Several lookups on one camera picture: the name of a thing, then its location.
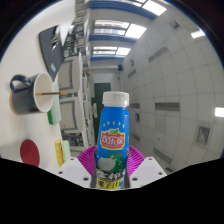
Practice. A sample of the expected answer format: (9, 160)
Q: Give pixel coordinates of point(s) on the round cork coaster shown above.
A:
(12, 105)

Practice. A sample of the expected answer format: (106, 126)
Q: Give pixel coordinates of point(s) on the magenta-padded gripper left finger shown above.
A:
(75, 171)

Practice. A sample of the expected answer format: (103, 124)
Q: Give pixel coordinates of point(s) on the blue white-capped drink bottle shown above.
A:
(112, 140)

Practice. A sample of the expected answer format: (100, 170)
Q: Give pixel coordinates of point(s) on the dark blue mug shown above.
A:
(26, 98)

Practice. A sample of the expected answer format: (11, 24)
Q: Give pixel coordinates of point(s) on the thin wooden stick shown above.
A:
(55, 93)

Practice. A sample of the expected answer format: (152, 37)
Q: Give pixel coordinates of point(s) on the flat round red coaster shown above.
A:
(30, 152)

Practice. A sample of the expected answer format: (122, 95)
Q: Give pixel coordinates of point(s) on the group of white classroom chairs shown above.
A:
(70, 113)

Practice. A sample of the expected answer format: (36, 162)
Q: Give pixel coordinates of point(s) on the group of ceiling lights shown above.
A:
(166, 106)

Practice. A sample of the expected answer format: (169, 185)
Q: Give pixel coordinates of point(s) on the group of tall windows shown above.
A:
(135, 30)

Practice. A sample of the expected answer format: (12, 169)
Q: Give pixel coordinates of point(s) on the group of blue curtains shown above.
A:
(106, 37)

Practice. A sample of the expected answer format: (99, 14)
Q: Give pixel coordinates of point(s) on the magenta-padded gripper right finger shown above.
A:
(146, 171)

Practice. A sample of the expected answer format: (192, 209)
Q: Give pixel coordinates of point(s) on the dark flat notebook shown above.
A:
(50, 50)

